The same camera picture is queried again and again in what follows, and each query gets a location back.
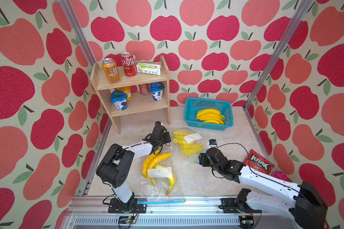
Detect aluminium corner post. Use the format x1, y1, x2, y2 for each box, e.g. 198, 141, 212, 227
243, 0, 316, 111
59, 0, 96, 67

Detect left aluminium corner post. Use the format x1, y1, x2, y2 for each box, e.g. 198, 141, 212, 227
59, 0, 96, 67

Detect blue yogurt cup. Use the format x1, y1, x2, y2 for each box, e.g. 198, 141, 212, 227
150, 82, 164, 101
110, 90, 128, 111

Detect aluminium front rail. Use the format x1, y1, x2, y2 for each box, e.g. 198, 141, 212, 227
59, 196, 296, 229

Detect red chips bag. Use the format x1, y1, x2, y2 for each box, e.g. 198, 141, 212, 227
244, 149, 274, 175

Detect small red can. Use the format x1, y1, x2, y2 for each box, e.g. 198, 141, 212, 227
139, 84, 150, 95

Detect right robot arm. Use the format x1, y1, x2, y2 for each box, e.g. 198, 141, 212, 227
199, 148, 329, 229

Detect teal plastic basket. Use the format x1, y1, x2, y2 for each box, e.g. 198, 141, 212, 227
184, 97, 234, 131

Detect banana bunch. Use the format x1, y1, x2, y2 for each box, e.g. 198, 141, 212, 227
196, 108, 225, 125

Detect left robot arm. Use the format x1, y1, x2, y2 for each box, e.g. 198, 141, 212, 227
96, 121, 171, 213

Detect zip-top bag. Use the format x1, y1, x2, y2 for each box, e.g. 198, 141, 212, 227
171, 128, 208, 164
138, 152, 186, 205

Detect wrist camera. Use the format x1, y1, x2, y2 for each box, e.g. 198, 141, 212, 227
155, 121, 164, 128
208, 139, 217, 148

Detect blue yogurt cup left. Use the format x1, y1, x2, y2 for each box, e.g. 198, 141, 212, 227
110, 90, 128, 111

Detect yellow yogurt cup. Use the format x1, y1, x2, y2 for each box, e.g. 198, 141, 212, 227
115, 86, 132, 101

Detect right aluminium corner post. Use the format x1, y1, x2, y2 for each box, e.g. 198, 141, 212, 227
243, 0, 316, 111

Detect green white box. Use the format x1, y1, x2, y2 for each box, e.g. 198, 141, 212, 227
136, 62, 161, 75

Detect red cola can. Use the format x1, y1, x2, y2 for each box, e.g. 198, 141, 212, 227
121, 52, 137, 77

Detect blue yogurt cup right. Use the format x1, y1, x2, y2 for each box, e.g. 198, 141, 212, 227
150, 82, 164, 101

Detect orange soda can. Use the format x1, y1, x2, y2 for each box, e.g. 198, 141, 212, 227
102, 58, 121, 84

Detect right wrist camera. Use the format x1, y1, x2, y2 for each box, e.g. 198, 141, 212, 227
208, 139, 217, 148

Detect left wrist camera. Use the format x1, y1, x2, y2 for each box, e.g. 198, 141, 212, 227
155, 121, 164, 128

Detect wooden shelf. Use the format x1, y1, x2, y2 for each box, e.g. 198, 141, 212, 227
90, 55, 171, 134

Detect bananas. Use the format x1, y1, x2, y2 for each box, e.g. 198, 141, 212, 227
142, 153, 177, 196
173, 131, 204, 155

